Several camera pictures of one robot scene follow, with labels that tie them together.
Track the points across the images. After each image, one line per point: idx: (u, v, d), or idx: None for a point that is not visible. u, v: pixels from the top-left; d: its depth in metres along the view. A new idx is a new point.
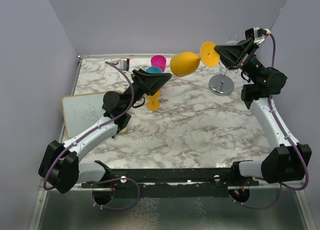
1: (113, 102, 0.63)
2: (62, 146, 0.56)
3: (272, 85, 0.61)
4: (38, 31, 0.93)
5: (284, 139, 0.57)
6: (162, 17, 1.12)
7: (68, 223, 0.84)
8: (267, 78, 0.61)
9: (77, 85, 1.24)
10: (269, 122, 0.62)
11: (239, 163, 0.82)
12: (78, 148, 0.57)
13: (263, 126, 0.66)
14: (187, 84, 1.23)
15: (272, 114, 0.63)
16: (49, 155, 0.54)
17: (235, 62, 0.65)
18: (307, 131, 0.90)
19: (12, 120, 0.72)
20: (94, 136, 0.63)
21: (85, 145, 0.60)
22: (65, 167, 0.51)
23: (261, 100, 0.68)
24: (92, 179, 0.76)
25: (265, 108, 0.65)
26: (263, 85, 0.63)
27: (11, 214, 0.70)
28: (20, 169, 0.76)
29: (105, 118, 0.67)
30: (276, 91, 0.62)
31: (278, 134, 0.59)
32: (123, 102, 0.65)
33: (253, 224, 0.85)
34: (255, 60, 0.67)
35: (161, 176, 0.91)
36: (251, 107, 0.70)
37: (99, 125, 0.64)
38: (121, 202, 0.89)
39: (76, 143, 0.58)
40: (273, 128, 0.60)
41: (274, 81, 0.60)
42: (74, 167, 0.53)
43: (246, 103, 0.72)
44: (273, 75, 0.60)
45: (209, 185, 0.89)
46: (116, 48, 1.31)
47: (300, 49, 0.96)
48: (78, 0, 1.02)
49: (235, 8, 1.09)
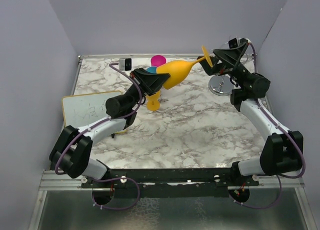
1: (114, 109, 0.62)
2: (76, 131, 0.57)
3: (257, 89, 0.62)
4: (39, 31, 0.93)
5: (275, 128, 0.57)
6: (162, 17, 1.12)
7: (68, 223, 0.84)
8: (252, 83, 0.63)
9: (77, 85, 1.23)
10: (260, 117, 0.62)
11: (239, 162, 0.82)
12: (92, 134, 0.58)
13: (255, 123, 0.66)
14: (187, 84, 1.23)
15: (261, 110, 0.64)
16: (62, 140, 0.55)
17: (235, 64, 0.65)
18: (307, 131, 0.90)
19: (12, 119, 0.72)
20: (106, 125, 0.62)
21: (98, 132, 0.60)
22: (78, 150, 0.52)
23: (249, 101, 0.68)
24: (95, 176, 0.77)
25: (254, 106, 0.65)
26: (249, 90, 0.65)
27: (11, 214, 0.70)
28: (20, 169, 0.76)
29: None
30: (260, 95, 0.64)
31: (269, 125, 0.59)
32: (125, 105, 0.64)
33: (253, 224, 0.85)
34: (241, 66, 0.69)
35: (161, 176, 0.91)
36: (242, 109, 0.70)
37: (110, 117, 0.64)
38: (121, 202, 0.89)
39: (90, 129, 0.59)
40: (264, 121, 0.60)
41: (259, 86, 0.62)
42: (87, 151, 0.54)
43: (236, 106, 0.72)
44: (258, 80, 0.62)
45: (209, 185, 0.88)
46: (116, 48, 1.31)
47: (299, 49, 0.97)
48: None
49: (234, 8, 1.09)
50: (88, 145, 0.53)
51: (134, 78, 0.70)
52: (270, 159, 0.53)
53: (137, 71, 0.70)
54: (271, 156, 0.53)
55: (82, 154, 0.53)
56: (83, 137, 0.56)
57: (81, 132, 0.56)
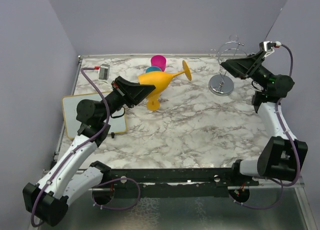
1: (87, 112, 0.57)
2: (37, 188, 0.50)
3: (279, 86, 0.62)
4: (38, 31, 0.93)
5: (282, 133, 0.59)
6: (162, 17, 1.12)
7: (68, 223, 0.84)
8: (275, 79, 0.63)
9: (77, 85, 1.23)
10: (271, 120, 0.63)
11: (240, 160, 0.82)
12: (54, 186, 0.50)
13: (265, 124, 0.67)
14: (187, 84, 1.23)
15: (276, 114, 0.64)
16: (26, 199, 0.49)
17: (245, 74, 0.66)
18: (307, 131, 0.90)
19: (12, 119, 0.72)
20: (71, 163, 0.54)
21: (62, 179, 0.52)
22: (45, 209, 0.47)
23: (268, 103, 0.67)
24: (93, 184, 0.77)
25: (271, 109, 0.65)
26: (270, 90, 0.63)
27: (10, 214, 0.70)
28: (20, 169, 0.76)
29: (80, 137, 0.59)
30: (281, 94, 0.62)
31: (277, 129, 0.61)
32: (99, 112, 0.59)
33: (253, 224, 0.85)
34: (263, 71, 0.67)
35: (161, 176, 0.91)
36: (259, 111, 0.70)
37: (73, 150, 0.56)
38: (121, 202, 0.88)
39: (51, 181, 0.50)
40: (274, 124, 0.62)
41: (281, 84, 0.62)
42: (56, 205, 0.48)
43: (256, 107, 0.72)
44: (280, 77, 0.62)
45: (209, 185, 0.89)
46: (116, 48, 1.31)
47: (299, 48, 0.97)
48: None
49: (234, 8, 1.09)
50: (52, 202, 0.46)
51: (117, 89, 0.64)
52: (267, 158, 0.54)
53: (121, 80, 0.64)
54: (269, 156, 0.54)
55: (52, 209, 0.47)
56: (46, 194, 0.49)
57: (41, 190, 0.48)
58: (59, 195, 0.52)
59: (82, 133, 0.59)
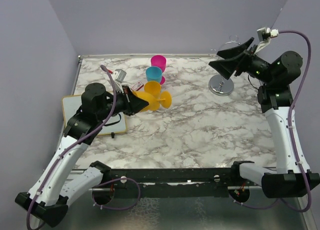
1: (96, 91, 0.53)
2: (29, 197, 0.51)
3: (288, 63, 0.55)
4: (39, 31, 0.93)
5: (294, 164, 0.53)
6: (162, 17, 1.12)
7: (68, 223, 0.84)
8: (280, 59, 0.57)
9: (77, 85, 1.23)
10: (284, 141, 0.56)
11: (239, 164, 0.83)
12: (45, 196, 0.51)
13: (274, 137, 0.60)
14: (187, 84, 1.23)
15: (289, 133, 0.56)
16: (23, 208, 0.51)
17: (227, 77, 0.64)
18: (307, 131, 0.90)
19: (12, 119, 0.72)
20: (59, 170, 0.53)
21: (51, 187, 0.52)
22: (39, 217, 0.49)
23: (280, 111, 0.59)
24: (93, 184, 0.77)
25: (283, 123, 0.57)
26: (278, 73, 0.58)
27: (11, 215, 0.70)
28: (20, 169, 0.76)
29: (67, 139, 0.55)
30: (295, 70, 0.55)
31: (289, 157, 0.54)
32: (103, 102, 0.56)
33: (253, 224, 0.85)
34: (259, 63, 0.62)
35: (161, 176, 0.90)
36: (267, 117, 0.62)
37: (59, 156, 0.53)
38: (121, 202, 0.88)
39: (40, 192, 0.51)
40: (286, 149, 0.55)
41: (289, 59, 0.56)
42: (51, 213, 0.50)
43: (263, 106, 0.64)
44: (286, 54, 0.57)
45: (209, 185, 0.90)
46: (116, 48, 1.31)
47: (299, 49, 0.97)
48: None
49: (234, 8, 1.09)
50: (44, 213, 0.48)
51: (126, 93, 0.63)
52: (275, 187, 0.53)
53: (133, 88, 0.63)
54: (276, 186, 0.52)
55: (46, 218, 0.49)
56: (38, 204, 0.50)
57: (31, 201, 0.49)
58: (54, 200, 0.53)
59: (69, 134, 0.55)
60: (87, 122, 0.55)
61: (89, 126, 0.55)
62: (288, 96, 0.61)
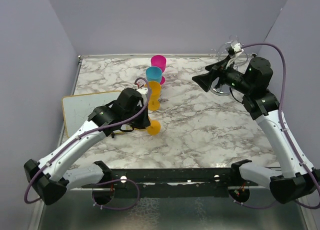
1: (136, 93, 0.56)
2: (37, 166, 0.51)
3: (258, 66, 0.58)
4: (39, 31, 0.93)
5: (299, 165, 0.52)
6: (162, 17, 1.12)
7: (67, 223, 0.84)
8: (250, 65, 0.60)
9: (77, 85, 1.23)
10: (282, 145, 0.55)
11: (241, 165, 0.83)
12: (52, 169, 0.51)
13: (271, 143, 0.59)
14: (187, 84, 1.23)
15: (285, 135, 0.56)
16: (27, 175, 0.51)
17: (205, 90, 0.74)
18: (307, 131, 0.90)
19: (12, 119, 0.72)
20: (73, 148, 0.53)
21: (61, 163, 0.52)
22: (40, 189, 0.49)
23: (271, 116, 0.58)
24: (92, 181, 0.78)
25: (276, 127, 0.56)
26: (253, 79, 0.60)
27: (11, 215, 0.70)
28: (20, 169, 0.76)
29: (90, 123, 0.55)
30: (268, 70, 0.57)
31: (292, 160, 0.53)
32: (133, 105, 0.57)
33: (253, 224, 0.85)
34: (233, 76, 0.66)
35: (161, 176, 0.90)
36: (257, 122, 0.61)
37: (78, 136, 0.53)
38: (121, 202, 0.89)
39: (50, 164, 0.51)
40: (287, 152, 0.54)
41: (257, 63, 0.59)
42: (50, 188, 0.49)
43: (252, 114, 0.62)
44: (254, 59, 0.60)
45: (209, 185, 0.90)
46: (116, 48, 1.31)
47: (299, 48, 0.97)
48: None
49: (234, 8, 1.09)
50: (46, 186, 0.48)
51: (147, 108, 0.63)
52: (285, 192, 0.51)
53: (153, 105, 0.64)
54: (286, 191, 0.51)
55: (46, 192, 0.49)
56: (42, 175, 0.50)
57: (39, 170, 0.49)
58: (57, 177, 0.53)
59: (92, 120, 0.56)
60: (113, 115, 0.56)
61: (111, 119, 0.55)
62: (272, 99, 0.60)
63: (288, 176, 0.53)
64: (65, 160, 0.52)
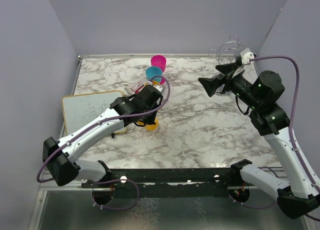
1: (156, 89, 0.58)
2: (57, 144, 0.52)
3: (269, 82, 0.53)
4: (39, 31, 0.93)
5: (311, 186, 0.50)
6: (162, 17, 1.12)
7: (68, 223, 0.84)
8: (259, 80, 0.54)
9: (77, 85, 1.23)
10: (294, 165, 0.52)
11: (245, 165, 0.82)
12: (71, 149, 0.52)
13: (280, 161, 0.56)
14: (187, 84, 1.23)
15: (296, 154, 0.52)
16: (45, 151, 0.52)
17: (209, 95, 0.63)
18: (307, 131, 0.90)
19: (12, 119, 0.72)
20: (93, 132, 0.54)
21: (80, 145, 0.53)
22: (57, 167, 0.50)
23: (282, 134, 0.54)
24: (91, 177, 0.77)
25: (288, 146, 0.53)
26: (262, 93, 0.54)
27: (10, 215, 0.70)
28: (20, 169, 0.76)
29: (111, 110, 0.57)
30: (279, 87, 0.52)
31: (304, 181, 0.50)
32: (152, 101, 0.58)
33: (253, 224, 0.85)
34: (241, 85, 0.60)
35: (161, 176, 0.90)
36: (266, 139, 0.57)
37: (100, 121, 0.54)
38: (122, 202, 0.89)
39: (70, 143, 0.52)
40: (298, 172, 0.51)
41: (268, 79, 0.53)
42: (67, 167, 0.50)
43: (260, 131, 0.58)
44: (263, 74, 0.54)
45: (208, 185, 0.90)
46: (116, 48, 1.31)
47: (299, 49, 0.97)
48: None
49: (234, 8, 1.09)
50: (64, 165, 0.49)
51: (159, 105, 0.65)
52: (295, 211, 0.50)
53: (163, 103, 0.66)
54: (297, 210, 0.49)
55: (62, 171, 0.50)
56: (61, 154, 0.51)
57: (58, 148, 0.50)
58: (74, 158, 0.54)
59: (114, 108, 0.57)
60: (133, 107, 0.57)
61: (131, 109, 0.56)
62: (282, 115, 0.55)
63: (300, 196, 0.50)
64: (84, 142, 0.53)
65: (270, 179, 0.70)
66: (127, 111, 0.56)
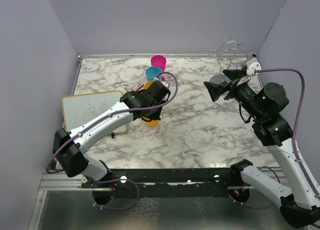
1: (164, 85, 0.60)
2: (69, 135, 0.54)
3: (273, 95, 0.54)
4: (39, 31, 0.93)
5: (315, 197, 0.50)
6: (162, 17, 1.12)
7: (67, 223, 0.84)
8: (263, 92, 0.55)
9: (77, 85, 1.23)
10: (297, 177, 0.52)
11: (246, 166, 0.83)
12: (82, 140, 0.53)
13: (283, 171, 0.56)
14: (187, 84, 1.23)
15: (299, 166, 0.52)
16: (57, 141, 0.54)
17: (213, 99, 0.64)
18: (308, 131, 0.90)
19: (12, 119, 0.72)
20: (104, 125, 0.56)
21: (91, 136, 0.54)
22: (67, 156, 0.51)
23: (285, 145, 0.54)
24: (93, 176, 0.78)
25: (291, 158, 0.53)
26: (266, 105, 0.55)
27: (10, 215, 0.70)
28: (20, 169, 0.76)
29: (121, 104, 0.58)
30: (284, 101, 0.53)
31: (308, 192, 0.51)
32: (160, 96, 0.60)
33: (253, 224, 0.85)
34: (246, 94, 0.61)
35: (161, 176, 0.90)
36: (269, 149, 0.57)
37: (110, 113, 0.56)
38: (121, 202, 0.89)
39: (81, 134, 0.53)
40: (302, 184, 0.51)
41: (272, 92, 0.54)
42: (77, 158, 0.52)
43: (263, 141, 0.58)
44: (268, 87, 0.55)
45: (209, 185, 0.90)
46: (116, 48, 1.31)
47: (299, 49, 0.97)
48: None
49: (234, 8, 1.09)
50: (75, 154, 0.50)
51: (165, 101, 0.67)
52: (300, 221, 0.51)
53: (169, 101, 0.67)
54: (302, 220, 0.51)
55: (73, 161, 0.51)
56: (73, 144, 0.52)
57: (70, 138, 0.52)
58: (84, 150, 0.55)
59: (124, 101, 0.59)
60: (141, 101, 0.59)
61: (140, 103, 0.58)
62: (285, 126, 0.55)
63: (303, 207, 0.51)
64: (95, 134, 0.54)
65: (273, 185, 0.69)
66: (135, 105, 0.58)
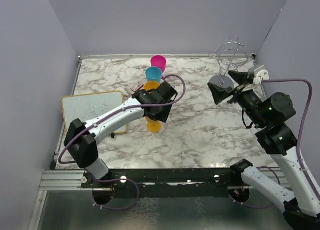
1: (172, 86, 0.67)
2: (84, 125, 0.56)
3: (281, 107, 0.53)
4: (38, 30, 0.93)
5: None
6: (162, 16, 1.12)
7: (68, 223, 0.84)
8: (270, 104, 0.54)
9: (77, 85, 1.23)
10: (302, 185, 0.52)
11: (248, 166, 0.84)
12: (98, 130, 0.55)
13: (288, 179, 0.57)
14: (187, 84, 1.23)
15: (304, 175, 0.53)
16: (71, 131, 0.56)
17: (216, 101, 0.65)
18: (309, 131, 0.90)
19: (12, 120, 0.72)
20: (118, 118, 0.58)
21: (106, 127, 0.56)
22: (82, 145, 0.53)
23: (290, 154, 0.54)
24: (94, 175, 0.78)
25: (296, 167, 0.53)
26: (272, 116, 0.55)
27: (10, 215, 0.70)
28: (20, 169, 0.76)
29: (133, 99, 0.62)
30: (291, 112, 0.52)
31: (313, 200, 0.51)
32: (168, 97, 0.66)
33: (253, 224, 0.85)
34: (250, 100, 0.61)
35: (161, 176, 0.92)
36: (274, 157, 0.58)
37: (124, 107, 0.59)
38: (121, 202, 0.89)
39: (97, 125, 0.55)
40: (307, 192, 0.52)
41: (279, 103, 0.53)
42: (92, 147, 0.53)
43: (265, 146, 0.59)
44: (274, 97, 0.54)
45: (209, 185, 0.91)
46: (116, 48, 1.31)
47: (299, 48, 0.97)
48: None
49: (234, 8, 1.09)
50: (90, 143, 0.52)
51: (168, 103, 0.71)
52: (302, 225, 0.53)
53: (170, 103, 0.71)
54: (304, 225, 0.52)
55: (87, 151, 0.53)
56: (88, 133, 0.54)
57: (86, 128, 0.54)
58: (98, 140, 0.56)
59: (136, 97, 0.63)
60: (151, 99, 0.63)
61: (151, 101, 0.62)
62: (289, 134, 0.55)
63: (308, 214, 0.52)
64: (110, 125, 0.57)
65: (274, 187, 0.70)
66: (147, 102, 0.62)
